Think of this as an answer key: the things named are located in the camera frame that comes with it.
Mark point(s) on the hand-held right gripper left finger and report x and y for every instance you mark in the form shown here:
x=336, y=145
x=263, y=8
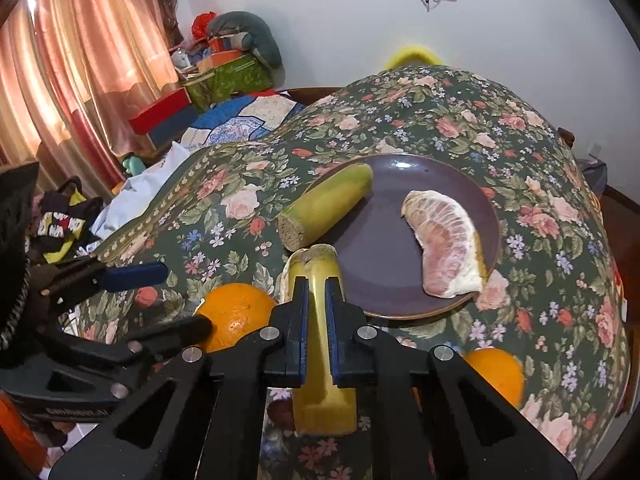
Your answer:
x=300, y=332

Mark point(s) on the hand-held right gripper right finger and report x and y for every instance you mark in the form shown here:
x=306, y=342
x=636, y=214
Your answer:
x=332, y=332

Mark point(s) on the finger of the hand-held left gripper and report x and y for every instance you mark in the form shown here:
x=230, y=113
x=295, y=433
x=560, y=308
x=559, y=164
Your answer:
x=165, y=335
x=135, y=276

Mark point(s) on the yellow banana piece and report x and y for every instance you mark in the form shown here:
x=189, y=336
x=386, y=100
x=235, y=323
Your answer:
x=316, y=310

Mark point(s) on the large orange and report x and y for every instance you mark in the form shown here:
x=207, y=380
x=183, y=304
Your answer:
x=235, y=310

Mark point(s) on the purple plate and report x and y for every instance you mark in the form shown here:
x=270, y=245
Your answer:
x=390, y=240

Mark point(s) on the black yellow bag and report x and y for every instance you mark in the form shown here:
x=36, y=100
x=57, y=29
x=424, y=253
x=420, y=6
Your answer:
x=60, y=225

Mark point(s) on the white cloth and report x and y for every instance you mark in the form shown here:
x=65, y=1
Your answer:
x=145, y=180

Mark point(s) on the teal toy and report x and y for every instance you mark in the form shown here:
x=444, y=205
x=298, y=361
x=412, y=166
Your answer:
x=132, y=164

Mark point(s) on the green sugarcane piece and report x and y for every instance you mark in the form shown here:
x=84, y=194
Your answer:
x=325, y=205

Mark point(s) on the peeled pomelo segment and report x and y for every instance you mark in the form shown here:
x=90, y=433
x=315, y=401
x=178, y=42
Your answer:
x=445, y=240

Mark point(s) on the dark blue box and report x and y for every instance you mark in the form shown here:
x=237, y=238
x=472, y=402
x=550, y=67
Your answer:
x=172, y=127

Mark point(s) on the red box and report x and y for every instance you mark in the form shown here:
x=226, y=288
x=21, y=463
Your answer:
x=160, y=110

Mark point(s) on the blue white patchwork quilt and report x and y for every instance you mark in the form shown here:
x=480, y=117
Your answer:
x=235, y=120

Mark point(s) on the pink curtain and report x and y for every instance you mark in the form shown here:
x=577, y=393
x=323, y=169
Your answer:
x=75, y=60

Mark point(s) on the green floral box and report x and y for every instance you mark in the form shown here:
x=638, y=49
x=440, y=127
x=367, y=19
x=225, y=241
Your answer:
x=235, y=77

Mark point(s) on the floral blanket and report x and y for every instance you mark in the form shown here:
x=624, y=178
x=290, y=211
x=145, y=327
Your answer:
x=400, y=120

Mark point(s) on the orange box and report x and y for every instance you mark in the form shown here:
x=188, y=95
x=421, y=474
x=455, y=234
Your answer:
x=220, y=57

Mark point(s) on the red fluffy ornament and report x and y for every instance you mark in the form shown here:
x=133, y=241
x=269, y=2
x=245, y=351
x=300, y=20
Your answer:
x=202, y=24

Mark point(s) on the grey plush toy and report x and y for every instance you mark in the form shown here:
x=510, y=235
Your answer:
x=250, y=27

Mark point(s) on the grey bag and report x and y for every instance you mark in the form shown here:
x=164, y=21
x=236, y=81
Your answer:
x=592, y=175

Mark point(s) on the wooden bed frame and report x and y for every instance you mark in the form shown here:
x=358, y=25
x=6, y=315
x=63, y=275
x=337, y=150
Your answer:
x=310, y=95

